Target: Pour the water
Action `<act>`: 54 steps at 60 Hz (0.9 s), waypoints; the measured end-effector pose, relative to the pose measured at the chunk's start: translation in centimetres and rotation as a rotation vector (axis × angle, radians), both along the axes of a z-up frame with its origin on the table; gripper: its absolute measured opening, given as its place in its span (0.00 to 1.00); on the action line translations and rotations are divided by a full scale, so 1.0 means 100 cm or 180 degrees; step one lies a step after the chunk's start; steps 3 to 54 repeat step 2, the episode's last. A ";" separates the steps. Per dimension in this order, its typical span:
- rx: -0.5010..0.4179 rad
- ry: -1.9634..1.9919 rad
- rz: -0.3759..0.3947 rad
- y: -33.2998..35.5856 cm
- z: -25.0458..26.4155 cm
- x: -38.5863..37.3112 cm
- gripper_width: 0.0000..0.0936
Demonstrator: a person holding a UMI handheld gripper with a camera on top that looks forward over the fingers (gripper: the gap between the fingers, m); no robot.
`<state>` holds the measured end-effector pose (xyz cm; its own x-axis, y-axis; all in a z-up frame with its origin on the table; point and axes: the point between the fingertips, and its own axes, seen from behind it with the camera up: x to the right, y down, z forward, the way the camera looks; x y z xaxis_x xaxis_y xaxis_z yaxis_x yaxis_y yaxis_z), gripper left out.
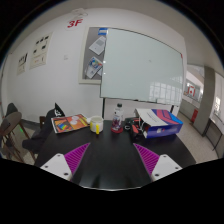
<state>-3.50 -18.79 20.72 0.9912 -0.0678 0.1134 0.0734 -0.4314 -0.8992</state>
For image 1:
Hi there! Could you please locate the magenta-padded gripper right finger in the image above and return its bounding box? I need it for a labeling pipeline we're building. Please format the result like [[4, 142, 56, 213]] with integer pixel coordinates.
[[131, 142, 184, 187]]

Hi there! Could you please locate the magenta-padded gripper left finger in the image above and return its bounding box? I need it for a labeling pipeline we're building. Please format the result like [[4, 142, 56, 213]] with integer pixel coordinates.
[[40, 142, 96, 188]]

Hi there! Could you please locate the clear black-capped drink bottle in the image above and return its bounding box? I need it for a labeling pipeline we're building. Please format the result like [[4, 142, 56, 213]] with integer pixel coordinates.
[[111, 103, 125, 133]]

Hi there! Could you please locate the red and black handheld tool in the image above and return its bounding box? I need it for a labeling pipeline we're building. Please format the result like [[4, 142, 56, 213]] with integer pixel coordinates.
[[123, 116, 144, 140]]

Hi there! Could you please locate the colourful printed booklet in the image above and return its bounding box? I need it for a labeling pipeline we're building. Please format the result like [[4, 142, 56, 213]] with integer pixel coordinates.
[[50, 113, 90, 135]]

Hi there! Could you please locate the blue and white cardboard box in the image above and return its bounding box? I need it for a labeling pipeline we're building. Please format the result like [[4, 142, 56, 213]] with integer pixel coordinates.
[[134, 108, 184, 139]]

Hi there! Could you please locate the black jacket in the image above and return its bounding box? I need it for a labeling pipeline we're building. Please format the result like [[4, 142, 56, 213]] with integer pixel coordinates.
[[21, 102, 66, 158]]

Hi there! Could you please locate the flat round red coaster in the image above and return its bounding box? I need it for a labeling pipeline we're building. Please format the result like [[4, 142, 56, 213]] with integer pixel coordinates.
[[110, 126, 125, 135]]

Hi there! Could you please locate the dark wooden chair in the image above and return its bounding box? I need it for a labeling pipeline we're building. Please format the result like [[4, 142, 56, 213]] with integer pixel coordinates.
[[0, 102, 26, 163]]

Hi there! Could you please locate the large whiteboard on stand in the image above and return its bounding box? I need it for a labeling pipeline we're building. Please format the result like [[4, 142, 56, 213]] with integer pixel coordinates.
[[99, 27, 185, 118]]

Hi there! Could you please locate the white cable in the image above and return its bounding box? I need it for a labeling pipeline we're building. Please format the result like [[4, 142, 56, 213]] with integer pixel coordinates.
[[139, 119, 148, 135]]

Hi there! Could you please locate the white mug with yellow handle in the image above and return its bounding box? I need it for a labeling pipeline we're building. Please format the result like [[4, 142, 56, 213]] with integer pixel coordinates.
[[89, 115, 104, 135]]

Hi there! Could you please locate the grey wall bulletin board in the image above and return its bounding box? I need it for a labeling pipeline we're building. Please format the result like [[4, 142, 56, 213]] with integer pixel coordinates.
[[78, 26, 109, 85]]

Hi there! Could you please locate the small white wall poster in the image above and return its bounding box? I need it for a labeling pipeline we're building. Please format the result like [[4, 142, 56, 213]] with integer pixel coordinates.
[[16, 52, 29, 76]]

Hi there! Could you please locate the large white wall poster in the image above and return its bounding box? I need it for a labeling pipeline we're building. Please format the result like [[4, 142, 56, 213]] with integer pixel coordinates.
[[29, 31, 54, 70]]

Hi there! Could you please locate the red wall sign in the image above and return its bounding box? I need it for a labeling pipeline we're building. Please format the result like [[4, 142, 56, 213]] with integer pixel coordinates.
[[65, 18, 84, 30]]

